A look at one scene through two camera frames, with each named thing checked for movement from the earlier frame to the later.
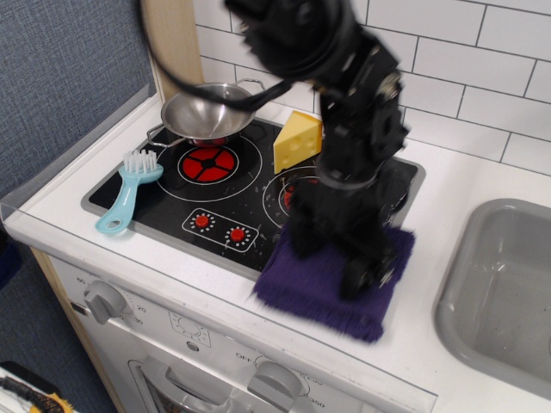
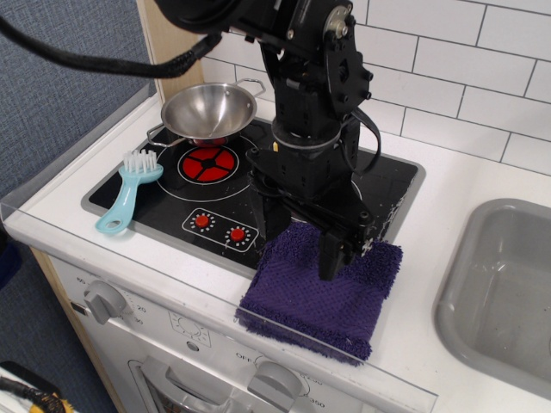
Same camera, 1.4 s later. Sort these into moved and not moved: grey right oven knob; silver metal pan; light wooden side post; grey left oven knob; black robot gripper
Moved: black robot gripper
Not moved: light wooden side post; grey left oven knob; grey right oven knob; silver metal pan
